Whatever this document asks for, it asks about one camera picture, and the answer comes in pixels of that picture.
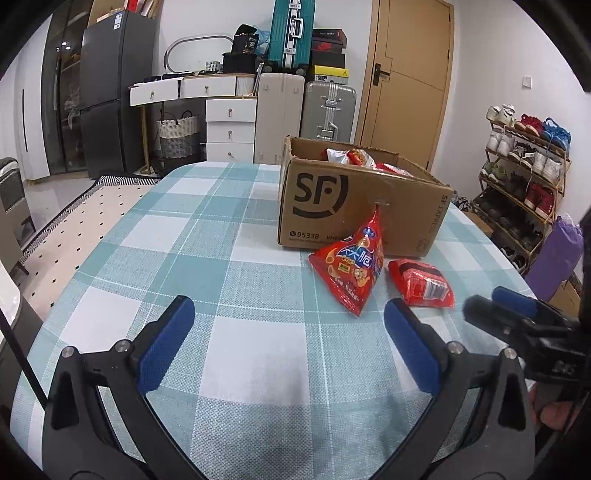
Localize patterned floor rug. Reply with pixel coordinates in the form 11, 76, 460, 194
16, 176, 158, 320

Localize red triangular crisps bag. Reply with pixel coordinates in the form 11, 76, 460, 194
308, 205, 385, 317

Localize white drawer desk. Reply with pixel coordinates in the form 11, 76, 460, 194
130, 74, 257, 163

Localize woven laundry basket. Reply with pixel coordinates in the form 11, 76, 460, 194
157, 110, 199, 159

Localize dark glass cabinet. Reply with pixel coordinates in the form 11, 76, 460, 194
41, 0, 92, 175

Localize beige suitcase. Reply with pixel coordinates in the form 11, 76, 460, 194
254, 73, 304, 165

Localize SF cardboard box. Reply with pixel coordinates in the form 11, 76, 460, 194
277, 136, 453, 258

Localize red chocolate biscuit pack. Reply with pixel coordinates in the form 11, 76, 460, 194
376, 162, 413, 178

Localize silver suitcase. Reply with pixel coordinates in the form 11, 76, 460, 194
300, 81, 356, 143

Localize person's right hand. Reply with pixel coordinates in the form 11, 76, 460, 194
529, 383, 580, 431

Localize stacked shoe boxes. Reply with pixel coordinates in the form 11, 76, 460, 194
307, 28, 349, 84

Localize white red snack bag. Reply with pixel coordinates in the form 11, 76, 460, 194
325, 148, 353, 165

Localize black refrigerator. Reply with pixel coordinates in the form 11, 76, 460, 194
80, 10, 156, 179

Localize wooden door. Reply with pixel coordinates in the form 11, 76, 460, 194
356, 1, 455, 170

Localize wooden shoe rack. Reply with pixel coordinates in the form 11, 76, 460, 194
472, 115, 571, 274

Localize purple plastic bag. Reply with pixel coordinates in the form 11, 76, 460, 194
525, 214, 584, 302

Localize teal suitcase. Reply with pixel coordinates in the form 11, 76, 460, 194
266, 0, 315, 76

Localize red black snack pack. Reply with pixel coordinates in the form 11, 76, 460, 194
388, 259, 455, 308

